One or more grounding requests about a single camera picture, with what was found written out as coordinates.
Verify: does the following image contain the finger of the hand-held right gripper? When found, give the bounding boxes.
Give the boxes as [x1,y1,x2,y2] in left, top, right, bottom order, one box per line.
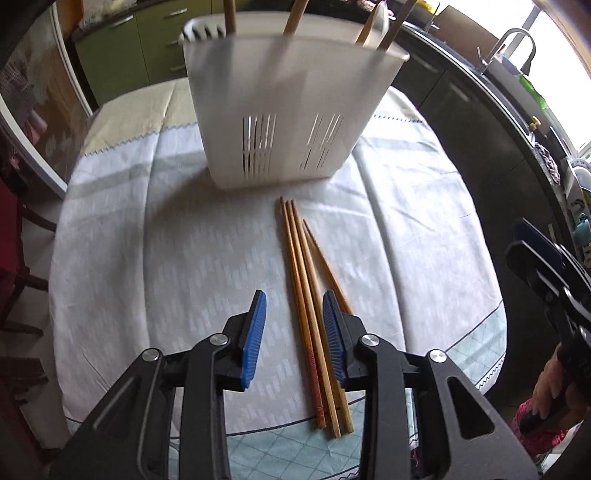
[505,241,557,298]
[513,218,570,261]

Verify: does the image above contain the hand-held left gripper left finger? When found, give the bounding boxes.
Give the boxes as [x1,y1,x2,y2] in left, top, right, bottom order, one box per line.
[48,290,268,480]

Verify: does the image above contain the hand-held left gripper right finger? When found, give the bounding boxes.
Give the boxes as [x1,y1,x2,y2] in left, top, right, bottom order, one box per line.
[322,290,539,480]

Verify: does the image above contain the white plastic utensil holder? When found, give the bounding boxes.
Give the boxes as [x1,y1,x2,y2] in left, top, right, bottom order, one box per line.
[182,16,411,191]

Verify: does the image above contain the clear plastic spoon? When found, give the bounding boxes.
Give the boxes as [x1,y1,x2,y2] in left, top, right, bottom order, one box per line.
[369,2,391,47]

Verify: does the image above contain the person's right hand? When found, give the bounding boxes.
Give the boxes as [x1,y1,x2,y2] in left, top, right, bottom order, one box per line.
[531,353,591,420]

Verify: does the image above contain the teal cup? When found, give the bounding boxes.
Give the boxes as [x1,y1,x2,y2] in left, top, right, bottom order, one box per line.
[573,214,591,246]

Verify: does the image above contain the white patterned dish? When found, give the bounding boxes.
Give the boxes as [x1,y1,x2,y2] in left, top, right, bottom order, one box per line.
[566,159,591,217]

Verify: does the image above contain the grey crumpled rag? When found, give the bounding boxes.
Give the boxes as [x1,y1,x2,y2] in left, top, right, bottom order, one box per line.
[533,143,562,186]

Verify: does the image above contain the black rectangular tray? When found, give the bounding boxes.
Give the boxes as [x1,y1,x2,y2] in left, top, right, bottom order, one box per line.
[547,126,569,158]

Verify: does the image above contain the patterned pale tablecloth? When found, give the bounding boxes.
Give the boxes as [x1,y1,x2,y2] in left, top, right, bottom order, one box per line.
[48,78,507,480]

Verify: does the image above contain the green plastic containers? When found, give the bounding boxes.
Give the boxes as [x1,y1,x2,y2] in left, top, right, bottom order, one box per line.
[519,74,550,112]

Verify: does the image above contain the tall steel faucet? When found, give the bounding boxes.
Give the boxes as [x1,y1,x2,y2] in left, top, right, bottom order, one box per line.
[477,28,537,77]

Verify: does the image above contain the wooden cutting board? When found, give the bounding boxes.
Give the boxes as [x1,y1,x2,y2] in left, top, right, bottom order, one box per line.
[433,4,500,48]

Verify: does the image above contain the red upholstered chair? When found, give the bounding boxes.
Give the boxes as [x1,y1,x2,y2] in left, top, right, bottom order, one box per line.
[0,157,59,339]

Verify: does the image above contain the sliding glass door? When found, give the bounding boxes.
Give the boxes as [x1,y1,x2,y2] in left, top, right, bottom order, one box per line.
[0,4,96,199]

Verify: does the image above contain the green lower cabinets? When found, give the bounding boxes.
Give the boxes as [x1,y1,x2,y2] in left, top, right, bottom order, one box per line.
[73,0,223,110]

